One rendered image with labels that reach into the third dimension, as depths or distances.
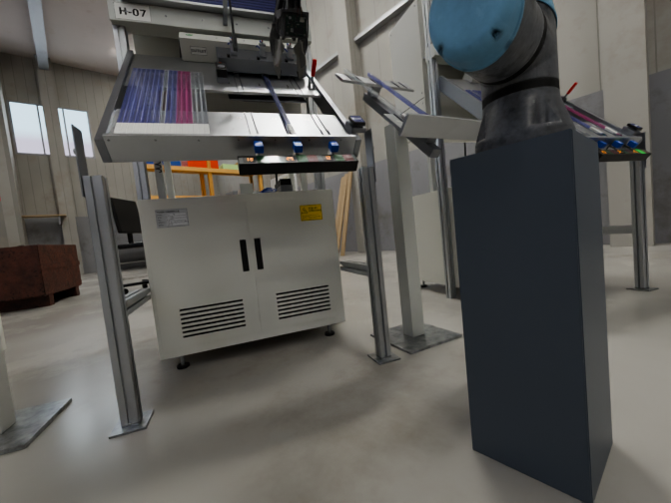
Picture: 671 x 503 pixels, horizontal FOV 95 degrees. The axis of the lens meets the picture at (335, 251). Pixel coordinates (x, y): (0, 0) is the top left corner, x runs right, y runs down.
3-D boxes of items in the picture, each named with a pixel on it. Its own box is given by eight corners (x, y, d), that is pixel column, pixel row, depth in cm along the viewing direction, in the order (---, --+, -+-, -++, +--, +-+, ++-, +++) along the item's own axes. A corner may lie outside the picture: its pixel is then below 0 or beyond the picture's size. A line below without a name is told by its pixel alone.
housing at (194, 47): (301, 84, 143) (304, 49, 133) (185, 77, 126) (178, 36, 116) (297, 78, 148) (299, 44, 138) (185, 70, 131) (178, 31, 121)
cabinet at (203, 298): (347, 335, 130) (332, 189, 126) (162, 377, 107) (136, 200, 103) (309, 305, 192) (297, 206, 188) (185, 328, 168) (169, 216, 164)
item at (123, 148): (351, 157, 100) (356, 136, 94) (112, 163, 78) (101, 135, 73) (350, 155, 100) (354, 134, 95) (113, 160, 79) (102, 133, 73)
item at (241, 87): (319, 108, 123) (321, 94, 120) (129, 101, 102) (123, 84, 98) (299, 78, 144) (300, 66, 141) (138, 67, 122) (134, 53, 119)
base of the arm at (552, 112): (585, 143, 54) (582, 85, 53) (562, 132, 44) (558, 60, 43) (495, 164, 65) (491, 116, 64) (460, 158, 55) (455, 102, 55)
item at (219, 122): (351, 148, 99) (353, 139, 96) (109, 151, 77) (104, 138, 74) (334, 122, 110) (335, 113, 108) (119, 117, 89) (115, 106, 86)
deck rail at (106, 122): (112, 162, 78) (103, 139, 73) (103, 163, 77) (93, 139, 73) (138, 68, 123) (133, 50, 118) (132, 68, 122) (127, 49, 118)
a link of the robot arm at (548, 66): (567, 88, 53) (563, 7, 53) (548, 65, 44) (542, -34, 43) (494, 112, 62) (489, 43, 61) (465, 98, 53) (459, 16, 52)
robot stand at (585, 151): (613, 443, 57) (598, 142, 53) (592, 507, 45) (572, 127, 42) (508, 407, 71) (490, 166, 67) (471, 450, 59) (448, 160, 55)
